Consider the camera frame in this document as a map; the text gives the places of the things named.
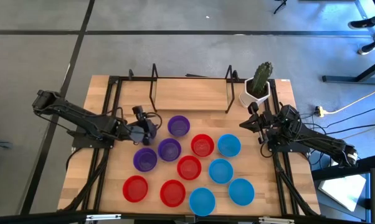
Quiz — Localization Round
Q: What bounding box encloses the black floor cable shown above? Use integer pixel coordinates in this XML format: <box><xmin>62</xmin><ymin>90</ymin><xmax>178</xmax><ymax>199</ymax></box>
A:
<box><xmin>326</xmin><ymin>105</ymin><xmax>375</xmax><ymax>129</ymax></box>
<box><xmin>311</xmin><ymin>123</ymin><xmax>375</xmax><ymax>136</ymax></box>

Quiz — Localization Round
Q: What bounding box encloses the white hexagonal plant pot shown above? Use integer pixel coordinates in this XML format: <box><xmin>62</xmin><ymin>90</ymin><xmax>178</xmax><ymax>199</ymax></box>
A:
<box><xmin>239</xmin><ymin>77</ymin><xmax>272</xmax><ymax>109</ymax></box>

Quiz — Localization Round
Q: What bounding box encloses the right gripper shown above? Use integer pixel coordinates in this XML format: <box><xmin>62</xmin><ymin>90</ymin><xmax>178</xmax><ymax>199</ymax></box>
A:
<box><xmin>239</xmin><ymin>101</ymin><xmax>275</xmax><ymax>144</ymax></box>

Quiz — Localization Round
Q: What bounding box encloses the purple plastic mini bowl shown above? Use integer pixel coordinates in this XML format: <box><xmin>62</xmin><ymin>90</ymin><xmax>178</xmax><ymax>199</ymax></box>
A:
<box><xmin>157</xmin><ymin>138</ymin><xmax>183</xmax><ymax>162</ymax></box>
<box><xmin>167</xmin><ymin>114</ymin><xmax>191</xmax><ymax>138</ymax></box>
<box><xmin>133</xmin><ymin>147</ymin><xmax>158</xmax><ymax>173</ymax></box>

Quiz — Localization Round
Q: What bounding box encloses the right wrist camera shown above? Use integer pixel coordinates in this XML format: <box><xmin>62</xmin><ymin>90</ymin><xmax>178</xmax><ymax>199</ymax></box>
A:
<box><xmin>259</xmin><ymin>112</ymin><xmax>274</xmax><ymax>128</ymax></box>

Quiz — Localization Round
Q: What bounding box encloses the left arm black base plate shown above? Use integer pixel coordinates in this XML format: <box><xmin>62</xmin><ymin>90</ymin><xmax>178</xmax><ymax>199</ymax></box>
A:
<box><xmin>72</xmin><ymin>124</ymin><xmax>116</xmax><ymax>149</ymax></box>

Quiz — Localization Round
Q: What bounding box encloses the black desk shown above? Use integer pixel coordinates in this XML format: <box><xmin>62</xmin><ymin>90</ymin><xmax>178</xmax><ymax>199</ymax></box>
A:
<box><xmin>311</xmin><ymin>154</ymin><xmax>375</xmax><ymax>224</ymax></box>

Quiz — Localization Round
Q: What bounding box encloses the black rig crossbar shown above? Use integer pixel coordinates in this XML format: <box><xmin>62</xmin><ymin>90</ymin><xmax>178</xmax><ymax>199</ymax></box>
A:
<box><xmin>0</xmin><ymin>210</ymin><xmax>375</xmax><ymax>224</ymax></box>

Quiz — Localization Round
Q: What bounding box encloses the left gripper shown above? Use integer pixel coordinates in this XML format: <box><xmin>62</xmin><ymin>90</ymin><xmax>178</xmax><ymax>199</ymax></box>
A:
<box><xmin>131</xmin><ymin>105</ymin><xmax>159</xmax><ymax>146</ymax></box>

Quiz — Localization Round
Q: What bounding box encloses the left arm power cable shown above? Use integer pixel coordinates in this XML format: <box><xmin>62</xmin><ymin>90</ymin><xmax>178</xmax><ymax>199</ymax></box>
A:
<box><xmin>65</xmin><ymin>146</ymin><xmax>79</xmax><ymax>170</ymax></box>

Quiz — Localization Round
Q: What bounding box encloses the beige extension cable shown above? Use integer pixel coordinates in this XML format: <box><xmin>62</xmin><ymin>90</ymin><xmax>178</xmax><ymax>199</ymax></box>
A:
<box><xmin>323</xmin><ymin>83</ymin><xmax>375</xmax><ymax>114</ymax></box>

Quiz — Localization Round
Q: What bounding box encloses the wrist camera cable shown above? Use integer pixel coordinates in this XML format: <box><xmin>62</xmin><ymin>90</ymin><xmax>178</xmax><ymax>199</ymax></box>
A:
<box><xmin>260</xmin><ymin>141</ymin><xmax>274</xmax><ymax>159</ymax></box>
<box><xmin>145</xmin><ymin>111</ymin><xmax>163</xmax><ymax>130</ymax></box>

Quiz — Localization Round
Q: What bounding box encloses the black stand leg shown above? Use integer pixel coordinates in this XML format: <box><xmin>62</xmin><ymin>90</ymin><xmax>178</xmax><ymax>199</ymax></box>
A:
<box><xmin>273</xmin><ymin>0</ymin><xmax>288</xmax><ymax>15</ymax></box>

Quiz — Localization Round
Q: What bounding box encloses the person's shoe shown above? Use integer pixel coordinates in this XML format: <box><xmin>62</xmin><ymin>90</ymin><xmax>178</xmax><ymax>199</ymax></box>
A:
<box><xmin>348</xmin><ymin>18</ymin><xmax>375</xmax><ymax>30</ymax></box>
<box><xmin>358</xmin><ymin>42</ymin><xmax>375</xmax><ymax>56</ymax></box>

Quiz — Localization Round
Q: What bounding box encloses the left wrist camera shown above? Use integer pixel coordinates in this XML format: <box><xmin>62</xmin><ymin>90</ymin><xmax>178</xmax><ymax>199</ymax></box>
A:
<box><xmin>126</xmin><ymin>123</ymin><xmax>146</xmax><ymax>141</ymax></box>

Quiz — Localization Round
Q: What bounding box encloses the silver metal bracket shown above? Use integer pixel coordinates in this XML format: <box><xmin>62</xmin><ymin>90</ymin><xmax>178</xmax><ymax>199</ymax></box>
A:
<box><xmin>258</xmin><ymin>217</ymin><xmax>296</xmax><ymax>224</ymax></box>
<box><xmin>85</xmin><ymin>213</ymin><xmax>122</xmax><ymax>222</ymax></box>

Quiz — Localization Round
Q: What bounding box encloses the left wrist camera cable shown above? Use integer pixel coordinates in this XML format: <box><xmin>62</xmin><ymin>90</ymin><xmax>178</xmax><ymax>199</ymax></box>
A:
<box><xmin>145</xmin><ymin>111</ymin><xmax>163</xmax><ymax>130</ymax></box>

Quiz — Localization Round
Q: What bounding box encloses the green cactus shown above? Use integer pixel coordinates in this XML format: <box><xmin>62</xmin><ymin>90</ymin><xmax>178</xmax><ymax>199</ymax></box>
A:
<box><xmin>251</xmin><ymin>61</ymin><xmax>274</xmax><ymax>97</ymax></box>

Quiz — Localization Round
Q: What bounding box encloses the wooden shelf with black brackets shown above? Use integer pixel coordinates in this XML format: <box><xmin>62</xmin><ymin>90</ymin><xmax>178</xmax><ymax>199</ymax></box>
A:
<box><xmin>148</xmin><ymin>63</ymin><xmax>240</xmax><ymax>114</ymax></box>

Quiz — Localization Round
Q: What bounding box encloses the black aluminium table frame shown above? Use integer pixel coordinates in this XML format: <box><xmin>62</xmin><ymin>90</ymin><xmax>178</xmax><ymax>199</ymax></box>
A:
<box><xmin>62</xmin><ymin>68</ymin><xmax>321</xmax><ymax>217</ymax></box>

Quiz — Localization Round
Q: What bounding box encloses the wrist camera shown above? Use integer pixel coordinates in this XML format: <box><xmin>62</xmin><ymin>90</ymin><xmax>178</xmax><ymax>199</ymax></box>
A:
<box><xmin>259</xmin><ymin>112</ymin><xmax>274</xmax><ymax>128</ymax></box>
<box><xmin>126</xmin><ymin>123</ymin><xmax>146</xmax><ymax>141</ymax></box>

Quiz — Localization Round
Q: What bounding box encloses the blue plastic mini bowl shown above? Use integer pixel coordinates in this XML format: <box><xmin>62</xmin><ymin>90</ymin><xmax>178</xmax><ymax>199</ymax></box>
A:
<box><xmin>208</xmin><ymin>158</ymin><xmax>234</xmax><ymax>185</ymax></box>
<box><xmin>217</xmin><ymin>133</ymin><xmax>242</xmax><ymax>158</ymax></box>
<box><xmin>228</xmin><ymin>177</ymin><xmax>255</xmax><ymax>207</ymax></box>
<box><xmin>188</xmin><ymin>187</ymin><xmax>216</xmax><ymax>217</ymax></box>

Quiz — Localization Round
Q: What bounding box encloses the black desk frame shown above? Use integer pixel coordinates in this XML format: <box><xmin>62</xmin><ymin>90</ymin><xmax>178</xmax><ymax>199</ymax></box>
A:
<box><xmin>322</xmin><ymin>0</ymin><xmax>375</xmax><ymax>85</ymax></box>

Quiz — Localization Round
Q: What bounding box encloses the white flat panel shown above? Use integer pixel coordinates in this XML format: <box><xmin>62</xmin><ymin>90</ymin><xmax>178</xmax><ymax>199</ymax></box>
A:
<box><xmin>317</xmin><ymin>158</ymin><xmax>368</xmax><ymax>213</ymax></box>

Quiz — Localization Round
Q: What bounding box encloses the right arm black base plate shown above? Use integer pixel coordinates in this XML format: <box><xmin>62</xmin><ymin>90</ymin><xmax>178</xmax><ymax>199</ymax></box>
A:
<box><xmin>267</xmin><ymin>136</ymin><xmax>311</xmax><ymax>153</ymax></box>

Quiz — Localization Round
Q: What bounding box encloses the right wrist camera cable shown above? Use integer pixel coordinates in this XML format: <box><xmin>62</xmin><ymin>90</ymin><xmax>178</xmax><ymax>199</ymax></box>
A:
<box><xmin>260</xmin><ymin>141</ymin><xmax>274</xmax><ymax>159</ymax></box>

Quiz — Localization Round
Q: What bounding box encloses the red plastic mini bowl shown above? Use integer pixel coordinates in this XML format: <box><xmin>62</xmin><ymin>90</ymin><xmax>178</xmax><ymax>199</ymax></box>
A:
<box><xmin>176</xmin><ymin>155</ymin><xmax>202</xmax><ymax>181</ymax></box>
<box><xmin>190</xmin><ymin>133</ymin><xmax>216</xmax><ymax>158</ymax></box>
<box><xmin>159</xmin><ymin>179</ymin><xmax>187</xmax><ymax>208</ymax></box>
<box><xmin>122</xmin><ymin>175</ymin><xmax>149</xmax><ymax>203</ymax></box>

